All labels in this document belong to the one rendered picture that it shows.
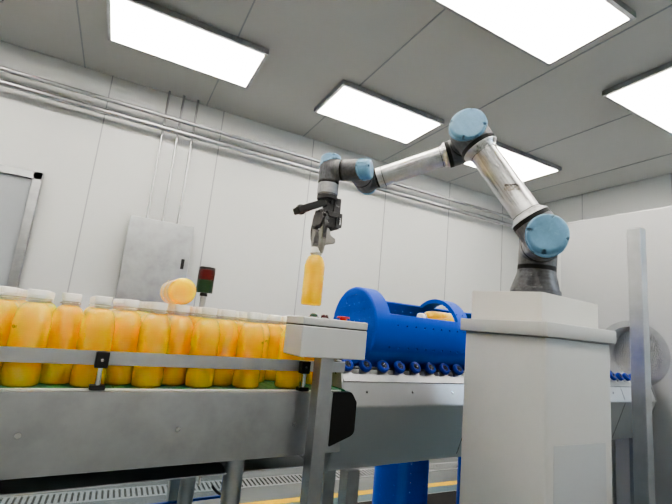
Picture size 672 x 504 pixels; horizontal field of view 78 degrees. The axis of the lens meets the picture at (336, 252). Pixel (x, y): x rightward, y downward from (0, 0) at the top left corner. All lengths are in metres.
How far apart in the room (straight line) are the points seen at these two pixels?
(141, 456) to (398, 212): 5.18
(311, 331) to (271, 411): 0.24
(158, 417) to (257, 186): 4.15
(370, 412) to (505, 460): 0.42
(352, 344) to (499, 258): 6.13
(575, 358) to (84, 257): 4.20
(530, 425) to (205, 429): 0.85
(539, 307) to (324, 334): 0.62
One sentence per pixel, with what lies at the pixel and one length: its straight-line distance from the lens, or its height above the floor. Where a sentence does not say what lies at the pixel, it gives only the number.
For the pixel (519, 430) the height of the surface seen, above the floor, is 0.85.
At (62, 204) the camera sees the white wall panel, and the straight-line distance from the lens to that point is 4.77.
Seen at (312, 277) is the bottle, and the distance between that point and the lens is 1.40.
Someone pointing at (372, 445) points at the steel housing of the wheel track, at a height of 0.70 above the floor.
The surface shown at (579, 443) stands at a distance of 1.42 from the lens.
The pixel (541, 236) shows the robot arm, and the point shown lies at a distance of 1.32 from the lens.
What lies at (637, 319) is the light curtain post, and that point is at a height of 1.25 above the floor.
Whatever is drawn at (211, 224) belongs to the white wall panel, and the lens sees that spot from 4.81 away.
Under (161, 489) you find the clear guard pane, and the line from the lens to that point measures 1.69.
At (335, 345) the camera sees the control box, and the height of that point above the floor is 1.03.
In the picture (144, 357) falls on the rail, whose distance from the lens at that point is 1.09.
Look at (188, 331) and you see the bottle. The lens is 1.15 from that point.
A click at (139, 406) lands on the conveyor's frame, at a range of 1.08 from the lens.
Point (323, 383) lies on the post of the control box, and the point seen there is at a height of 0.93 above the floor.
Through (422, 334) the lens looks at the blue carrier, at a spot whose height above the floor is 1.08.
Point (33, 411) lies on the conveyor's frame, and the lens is 1.07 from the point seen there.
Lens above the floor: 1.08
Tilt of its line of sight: 10 degrees up
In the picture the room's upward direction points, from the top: 6 degrees clockwise
